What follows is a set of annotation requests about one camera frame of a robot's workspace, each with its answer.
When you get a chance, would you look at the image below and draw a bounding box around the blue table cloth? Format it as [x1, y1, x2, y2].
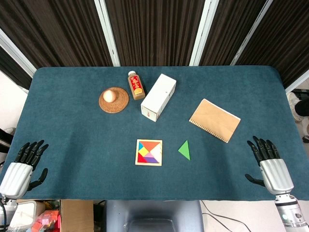
[0, 65, 309, 201]

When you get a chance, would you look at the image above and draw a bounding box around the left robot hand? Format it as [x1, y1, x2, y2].
[0, 140, 49, 200]

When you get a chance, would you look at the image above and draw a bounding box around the black cable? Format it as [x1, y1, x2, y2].
[201, 200, 254, 232]

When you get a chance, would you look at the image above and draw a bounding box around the white cardboard box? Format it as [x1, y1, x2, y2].
[140, 73, 177, 122]

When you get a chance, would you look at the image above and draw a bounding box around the white shoe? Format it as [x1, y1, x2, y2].
[287, 92, 302, 121]

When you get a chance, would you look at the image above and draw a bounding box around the brown cardboard box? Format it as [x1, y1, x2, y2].
[60, 199, 95, 232]

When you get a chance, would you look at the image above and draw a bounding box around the brown drink bottle red label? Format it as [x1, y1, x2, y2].
[127, 71, 147, 101]

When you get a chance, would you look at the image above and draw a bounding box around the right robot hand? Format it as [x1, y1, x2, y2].
[244, 135, 295, 196]

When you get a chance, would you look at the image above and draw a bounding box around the box of colourful blocks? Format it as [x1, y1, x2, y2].
[30, 209, 60, 232]

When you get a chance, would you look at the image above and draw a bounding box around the dark brown curtain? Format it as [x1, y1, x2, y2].
[0, 0, 309, 90]

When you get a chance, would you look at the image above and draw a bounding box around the wooden tangram puzzle tray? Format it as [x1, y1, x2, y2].
[135, 139, 163, 167]

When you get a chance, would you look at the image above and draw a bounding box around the white plastic container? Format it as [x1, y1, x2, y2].
[9, 202, 37, 229]

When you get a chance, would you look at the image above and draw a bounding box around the round woven rattan coaster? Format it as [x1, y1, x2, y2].
[98, 87, 130, 114]

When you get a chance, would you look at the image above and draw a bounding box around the beige egg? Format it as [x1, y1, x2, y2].
[103, 89, 117, 102]

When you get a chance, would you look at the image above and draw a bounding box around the green triangle piece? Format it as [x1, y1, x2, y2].
[178, 140, 191, 161]

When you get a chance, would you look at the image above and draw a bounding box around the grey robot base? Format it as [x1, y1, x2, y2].
[104, 200, 205, 232]

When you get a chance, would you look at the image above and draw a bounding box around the brown spiral notebook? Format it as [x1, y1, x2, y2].
[189, 98, 241, 144]

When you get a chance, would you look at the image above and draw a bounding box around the white frame post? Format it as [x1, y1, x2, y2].
[230, 0, 276, 66]
[0, 28, 37, 77]
[93, 0, 121, 67]
[285, 69, 309, 94]
[189, 0, 220, 67]

